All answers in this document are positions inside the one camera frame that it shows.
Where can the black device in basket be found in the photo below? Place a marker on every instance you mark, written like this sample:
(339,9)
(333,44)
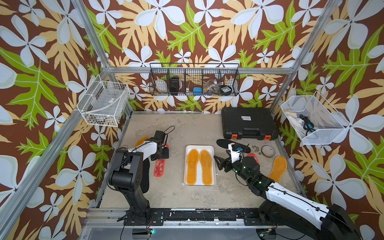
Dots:
(174,85)

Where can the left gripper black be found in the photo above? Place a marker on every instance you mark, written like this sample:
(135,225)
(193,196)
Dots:
(166,156)

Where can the blue small box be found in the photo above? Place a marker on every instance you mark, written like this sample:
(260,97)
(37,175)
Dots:
(197,91)

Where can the red white patterned insole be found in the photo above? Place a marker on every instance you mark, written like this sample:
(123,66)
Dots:
(160,163)

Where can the black plastic tool case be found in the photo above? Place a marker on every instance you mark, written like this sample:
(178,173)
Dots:
(248,123)

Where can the blue black tool in basket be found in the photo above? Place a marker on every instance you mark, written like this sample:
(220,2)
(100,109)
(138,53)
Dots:
(307,125)

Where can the aluminium frame post left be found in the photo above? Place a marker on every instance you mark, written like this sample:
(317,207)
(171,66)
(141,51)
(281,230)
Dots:
(91,32)

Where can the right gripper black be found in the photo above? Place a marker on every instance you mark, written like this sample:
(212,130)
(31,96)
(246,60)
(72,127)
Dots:
(223,161)

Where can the aluminium frame post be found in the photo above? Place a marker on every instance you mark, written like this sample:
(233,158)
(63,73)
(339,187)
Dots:
(322,20)
(91,32)

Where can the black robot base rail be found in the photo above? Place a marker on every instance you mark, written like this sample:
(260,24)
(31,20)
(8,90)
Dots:
(204,216)

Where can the white wire basket left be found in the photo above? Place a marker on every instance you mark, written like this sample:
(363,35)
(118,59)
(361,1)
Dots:
(104,103)

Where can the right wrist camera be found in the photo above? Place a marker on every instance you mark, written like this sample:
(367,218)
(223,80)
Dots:
(234,153)

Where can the black wire basket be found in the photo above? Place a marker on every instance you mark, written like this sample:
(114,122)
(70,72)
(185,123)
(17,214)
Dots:
(159,81)

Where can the aluminium frame back bar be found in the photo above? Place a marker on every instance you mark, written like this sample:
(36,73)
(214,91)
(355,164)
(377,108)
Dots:
(247,71)

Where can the black round tin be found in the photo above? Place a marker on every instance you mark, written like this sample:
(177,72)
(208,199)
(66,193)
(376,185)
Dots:
(225,90)

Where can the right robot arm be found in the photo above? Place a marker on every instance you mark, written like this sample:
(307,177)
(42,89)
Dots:
(286,208)

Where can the white wire basket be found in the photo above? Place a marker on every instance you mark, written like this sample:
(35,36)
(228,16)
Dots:
(329,123)
(104,103)

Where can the aluminium frame post right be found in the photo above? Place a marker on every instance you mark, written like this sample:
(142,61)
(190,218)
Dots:
(322,20)

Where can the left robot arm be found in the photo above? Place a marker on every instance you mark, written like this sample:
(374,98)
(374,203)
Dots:
(127,177)

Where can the orange fuzzy insole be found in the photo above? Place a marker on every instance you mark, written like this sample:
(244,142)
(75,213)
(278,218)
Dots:
(279,167)
(141,141)
(192,163)
(206,163)

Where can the white wire basket right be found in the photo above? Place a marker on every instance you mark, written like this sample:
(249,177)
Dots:
(329,123)

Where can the black insole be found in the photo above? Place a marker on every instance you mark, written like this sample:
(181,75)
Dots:
(145,183)
(223,143)

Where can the white plastic storage tray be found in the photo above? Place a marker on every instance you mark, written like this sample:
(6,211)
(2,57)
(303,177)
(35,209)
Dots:
(199,148)

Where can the white cloth in basket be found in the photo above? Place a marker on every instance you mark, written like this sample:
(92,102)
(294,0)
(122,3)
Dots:
(296,122)

